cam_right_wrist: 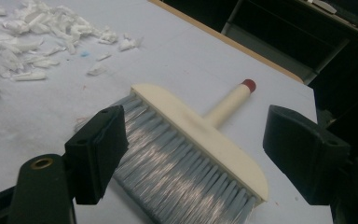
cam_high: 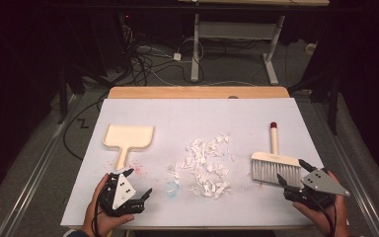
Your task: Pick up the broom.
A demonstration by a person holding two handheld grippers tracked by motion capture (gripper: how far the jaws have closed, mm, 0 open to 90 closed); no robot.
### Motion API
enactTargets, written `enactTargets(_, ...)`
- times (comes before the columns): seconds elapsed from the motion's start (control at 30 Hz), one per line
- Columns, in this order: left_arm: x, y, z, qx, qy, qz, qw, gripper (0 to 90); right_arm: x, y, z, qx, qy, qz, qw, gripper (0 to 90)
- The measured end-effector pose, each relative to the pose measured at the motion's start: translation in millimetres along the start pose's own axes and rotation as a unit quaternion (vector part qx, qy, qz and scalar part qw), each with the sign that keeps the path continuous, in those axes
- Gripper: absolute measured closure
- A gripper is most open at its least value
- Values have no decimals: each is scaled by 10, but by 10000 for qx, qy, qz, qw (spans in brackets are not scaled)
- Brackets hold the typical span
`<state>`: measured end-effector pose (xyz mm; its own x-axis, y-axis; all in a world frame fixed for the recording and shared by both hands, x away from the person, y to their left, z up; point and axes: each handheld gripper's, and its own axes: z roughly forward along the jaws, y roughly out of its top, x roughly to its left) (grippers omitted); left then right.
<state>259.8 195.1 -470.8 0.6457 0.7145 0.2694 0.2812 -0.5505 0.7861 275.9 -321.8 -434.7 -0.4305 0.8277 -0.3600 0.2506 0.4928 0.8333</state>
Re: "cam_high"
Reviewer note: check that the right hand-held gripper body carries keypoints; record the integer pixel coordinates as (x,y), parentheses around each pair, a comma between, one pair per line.
(322,182)

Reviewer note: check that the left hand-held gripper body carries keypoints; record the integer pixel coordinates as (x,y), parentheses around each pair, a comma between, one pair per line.
(123,192)

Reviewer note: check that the pile of white paper scraps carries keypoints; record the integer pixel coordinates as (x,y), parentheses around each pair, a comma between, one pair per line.
(207,164)

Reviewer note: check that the person's left hand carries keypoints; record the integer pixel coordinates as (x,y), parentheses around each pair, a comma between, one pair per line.
(95,214)

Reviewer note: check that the person's right hand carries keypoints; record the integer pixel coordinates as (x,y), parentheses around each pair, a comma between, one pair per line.
(319,220)

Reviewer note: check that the scattered red crumbs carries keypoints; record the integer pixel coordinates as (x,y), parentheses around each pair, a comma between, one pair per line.
(135,168)

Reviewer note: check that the cream plastic dustpan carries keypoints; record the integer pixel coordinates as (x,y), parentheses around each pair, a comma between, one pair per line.
(128,136)

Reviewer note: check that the white board table cover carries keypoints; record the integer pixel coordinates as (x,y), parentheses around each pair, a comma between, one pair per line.
(194,118)

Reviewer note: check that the wooden table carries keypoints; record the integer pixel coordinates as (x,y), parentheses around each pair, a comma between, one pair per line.
(194,92)

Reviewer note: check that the white power adapter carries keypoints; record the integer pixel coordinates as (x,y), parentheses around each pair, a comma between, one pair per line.
(177,56)

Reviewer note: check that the metal floor rail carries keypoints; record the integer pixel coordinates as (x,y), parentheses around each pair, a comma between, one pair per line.
(358,194)
(36,171)

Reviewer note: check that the white metal desk frame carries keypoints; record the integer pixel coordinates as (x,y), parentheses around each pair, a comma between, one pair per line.
(237,30)

